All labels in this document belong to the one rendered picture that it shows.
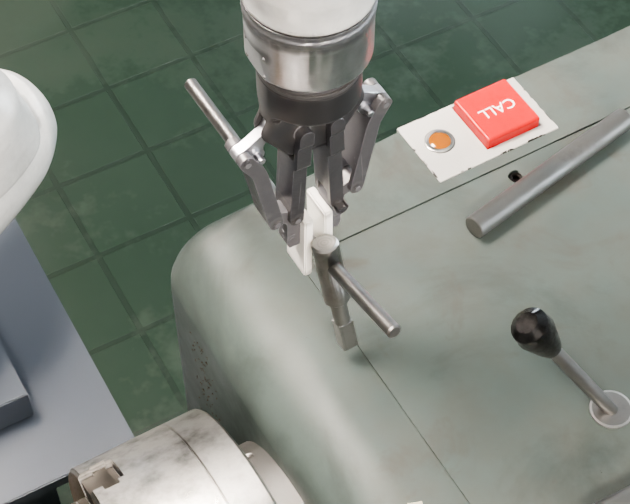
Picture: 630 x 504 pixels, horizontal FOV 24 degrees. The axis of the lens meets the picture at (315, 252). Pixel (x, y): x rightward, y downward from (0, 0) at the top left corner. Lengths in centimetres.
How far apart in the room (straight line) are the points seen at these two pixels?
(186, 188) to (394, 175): 164
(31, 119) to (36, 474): 42
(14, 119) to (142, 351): 112
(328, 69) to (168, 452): 41
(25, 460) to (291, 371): 63
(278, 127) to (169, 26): 226
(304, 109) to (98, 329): 182
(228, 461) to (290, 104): 34
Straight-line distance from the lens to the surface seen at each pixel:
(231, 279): 129
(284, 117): 101
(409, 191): 134
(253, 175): 105
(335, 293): 116
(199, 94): 128
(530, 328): 109
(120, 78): 319
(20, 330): 189
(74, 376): 184
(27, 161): 174
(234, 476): 120
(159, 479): 121
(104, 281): 285
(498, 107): 140
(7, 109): 169
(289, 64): 96
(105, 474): 126
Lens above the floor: 229
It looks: 53 degrees down
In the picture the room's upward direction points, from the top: straight up
